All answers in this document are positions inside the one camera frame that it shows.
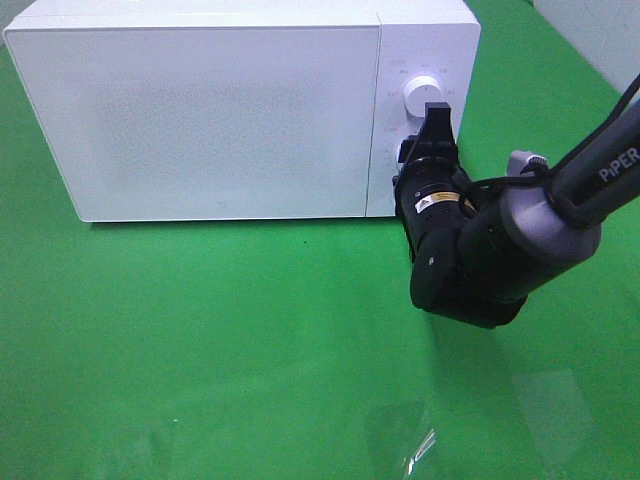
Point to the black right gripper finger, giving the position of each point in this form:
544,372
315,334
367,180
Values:
410,156
436,129

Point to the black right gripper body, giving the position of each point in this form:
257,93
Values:
430,166

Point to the white timer knob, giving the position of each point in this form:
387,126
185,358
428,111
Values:
403,151

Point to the white microwave door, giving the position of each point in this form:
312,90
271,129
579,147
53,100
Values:
198,124

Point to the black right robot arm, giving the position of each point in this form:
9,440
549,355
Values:
478,249

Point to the upper white power knob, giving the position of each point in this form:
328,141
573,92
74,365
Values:
419,91

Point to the white microwave oven body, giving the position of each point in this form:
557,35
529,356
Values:
437,38

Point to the clear plastic film piece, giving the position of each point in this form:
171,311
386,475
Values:
401,441

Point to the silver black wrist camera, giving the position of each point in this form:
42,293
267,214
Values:
526,163

